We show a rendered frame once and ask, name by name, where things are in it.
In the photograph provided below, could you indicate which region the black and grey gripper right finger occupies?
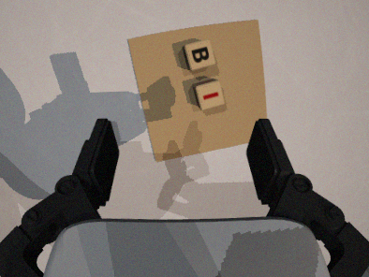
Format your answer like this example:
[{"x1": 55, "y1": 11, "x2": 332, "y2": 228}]
[{"x1": 246, "y1": 119, "x2": 369, "y2": 277}]

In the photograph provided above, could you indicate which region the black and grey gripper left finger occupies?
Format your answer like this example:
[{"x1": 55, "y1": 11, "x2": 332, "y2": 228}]
[{"x1": 0, "y1": 118, "x2": 119, "y2": 277}]

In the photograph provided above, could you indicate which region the tan letter block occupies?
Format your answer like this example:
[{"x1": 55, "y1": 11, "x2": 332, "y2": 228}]
[
  {"x1": 192, "y1": 79, "x2": 225, "y2": 110},
  {"x1": 182, "y1": 39, "x2": 216, "y2": 71}
]

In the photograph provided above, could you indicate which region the tan square mat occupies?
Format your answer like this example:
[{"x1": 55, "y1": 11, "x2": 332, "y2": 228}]
[{"x1": 128, "y1": 20, "x2": 267, "y2": 162}]

